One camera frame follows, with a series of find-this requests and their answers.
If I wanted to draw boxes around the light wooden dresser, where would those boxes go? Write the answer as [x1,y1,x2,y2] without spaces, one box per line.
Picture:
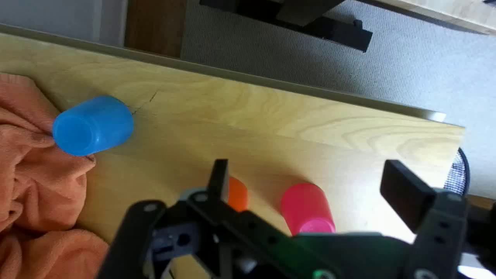
[0,30,466,279]

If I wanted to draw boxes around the orange plastic cup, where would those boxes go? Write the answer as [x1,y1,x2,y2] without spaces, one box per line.
[226,176,251,214]

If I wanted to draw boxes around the orange cloth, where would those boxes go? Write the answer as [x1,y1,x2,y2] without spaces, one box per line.
[0,72,111,279]

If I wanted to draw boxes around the black stand base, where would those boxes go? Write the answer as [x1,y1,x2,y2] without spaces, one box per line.
[198,0,375,55]

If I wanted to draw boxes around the blue plastic cup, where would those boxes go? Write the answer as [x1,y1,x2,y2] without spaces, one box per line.
[51,94,136,159]

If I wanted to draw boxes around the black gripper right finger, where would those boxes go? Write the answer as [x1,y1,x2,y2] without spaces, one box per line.
[378,159,471,279]

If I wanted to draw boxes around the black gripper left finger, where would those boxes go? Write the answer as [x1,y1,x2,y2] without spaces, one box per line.
[186,159,331,279]

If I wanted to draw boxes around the pink plastic cup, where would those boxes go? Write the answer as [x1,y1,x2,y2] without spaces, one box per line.
[279,182,337,239]

